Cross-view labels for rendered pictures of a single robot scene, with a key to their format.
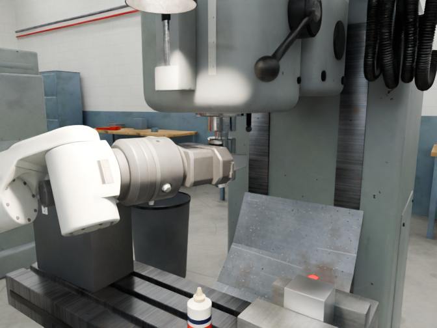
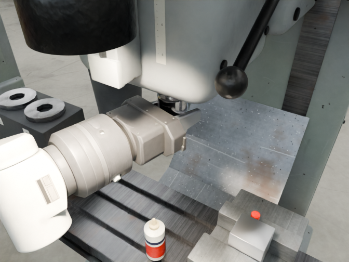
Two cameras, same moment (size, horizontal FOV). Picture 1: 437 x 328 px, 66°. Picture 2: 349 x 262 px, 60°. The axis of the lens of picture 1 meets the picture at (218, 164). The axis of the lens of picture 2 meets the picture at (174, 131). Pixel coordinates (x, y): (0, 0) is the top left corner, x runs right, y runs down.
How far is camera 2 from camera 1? 0.23 m
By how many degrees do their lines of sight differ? 27
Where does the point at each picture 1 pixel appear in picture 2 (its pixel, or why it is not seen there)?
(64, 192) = (8, 220)
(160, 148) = (105, 144)
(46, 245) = not seen: hidden behind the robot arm
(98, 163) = (38, 183)
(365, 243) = (305, 143)
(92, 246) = not seen: hidden behind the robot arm
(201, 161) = (151, 142)
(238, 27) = (196, 14)
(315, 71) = (287, 12)
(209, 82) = (158, 71)
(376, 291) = (306, 179)
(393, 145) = not seen: outside the picture
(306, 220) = (253, 120)
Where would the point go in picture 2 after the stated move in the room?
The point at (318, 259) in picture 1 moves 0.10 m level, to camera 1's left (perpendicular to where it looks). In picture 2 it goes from (260, 157) to (222, 157)
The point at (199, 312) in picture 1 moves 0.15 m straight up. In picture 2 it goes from (155, 238) to (151, 181)
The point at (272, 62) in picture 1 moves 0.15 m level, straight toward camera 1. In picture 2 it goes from (239, 83) to (251, 234)
